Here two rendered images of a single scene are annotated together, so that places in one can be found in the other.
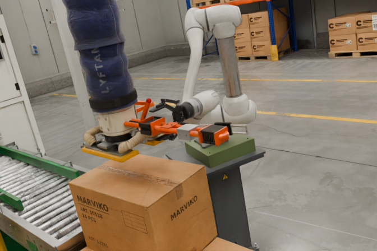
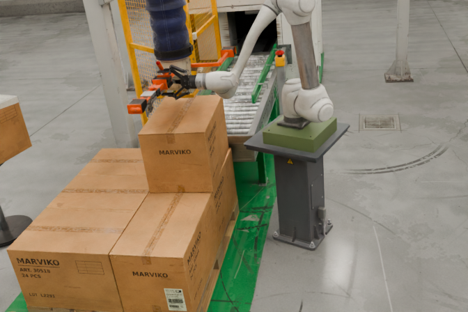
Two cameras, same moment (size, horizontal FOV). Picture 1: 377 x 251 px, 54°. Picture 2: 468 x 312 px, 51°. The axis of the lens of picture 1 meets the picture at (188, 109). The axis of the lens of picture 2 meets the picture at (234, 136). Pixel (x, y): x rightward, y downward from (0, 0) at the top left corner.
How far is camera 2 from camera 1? 237 cm
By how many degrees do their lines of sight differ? 56
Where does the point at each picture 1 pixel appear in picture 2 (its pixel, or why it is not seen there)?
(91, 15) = not seen: outside the picture
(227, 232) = (286, 212)
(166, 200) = (155, 138)
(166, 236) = (153, 161)
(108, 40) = (154, 7)
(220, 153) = (274, 136)
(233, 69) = (300, 59)
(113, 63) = (158, 24)
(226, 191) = (290, 176)
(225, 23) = (287, 10)
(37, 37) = not seen: outside the picture
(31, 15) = not seen: outside the picture
